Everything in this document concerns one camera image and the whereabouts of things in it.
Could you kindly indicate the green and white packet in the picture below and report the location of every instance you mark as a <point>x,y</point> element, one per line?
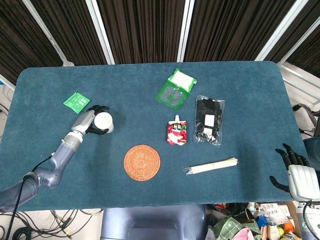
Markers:
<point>175,90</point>

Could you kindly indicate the wrapped wooden chopsticks bundle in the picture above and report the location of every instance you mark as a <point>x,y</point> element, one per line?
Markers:
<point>212,166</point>

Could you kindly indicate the white paper cup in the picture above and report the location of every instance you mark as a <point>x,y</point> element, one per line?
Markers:
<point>103,121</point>

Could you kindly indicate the blue table cloth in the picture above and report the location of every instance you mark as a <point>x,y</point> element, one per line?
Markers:
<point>160,95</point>

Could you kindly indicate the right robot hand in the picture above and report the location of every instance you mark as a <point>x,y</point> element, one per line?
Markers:
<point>301,180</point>

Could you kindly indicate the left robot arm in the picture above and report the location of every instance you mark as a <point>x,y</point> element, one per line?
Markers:
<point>42,172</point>

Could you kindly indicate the round woven orange coaster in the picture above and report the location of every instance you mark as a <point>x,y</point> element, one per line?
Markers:
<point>142,162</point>

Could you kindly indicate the small green sachet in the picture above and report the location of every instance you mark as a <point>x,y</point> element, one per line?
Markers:
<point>76,102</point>

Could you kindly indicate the red drink pouch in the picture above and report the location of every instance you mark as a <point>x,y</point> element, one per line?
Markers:
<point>177,132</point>

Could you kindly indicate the box of assorted clutter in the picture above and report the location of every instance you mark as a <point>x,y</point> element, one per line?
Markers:
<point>252,221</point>

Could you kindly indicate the blue-grey robot torso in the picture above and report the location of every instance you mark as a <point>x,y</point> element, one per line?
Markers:
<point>153,221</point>

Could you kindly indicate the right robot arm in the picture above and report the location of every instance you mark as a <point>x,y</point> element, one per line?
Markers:
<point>308,220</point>

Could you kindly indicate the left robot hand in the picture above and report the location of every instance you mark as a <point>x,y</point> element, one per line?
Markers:
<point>83,121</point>

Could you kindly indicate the black chair frame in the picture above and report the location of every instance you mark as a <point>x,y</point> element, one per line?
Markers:
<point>308,117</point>

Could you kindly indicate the black item in clear bag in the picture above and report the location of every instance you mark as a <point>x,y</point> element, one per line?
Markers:
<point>209,120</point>

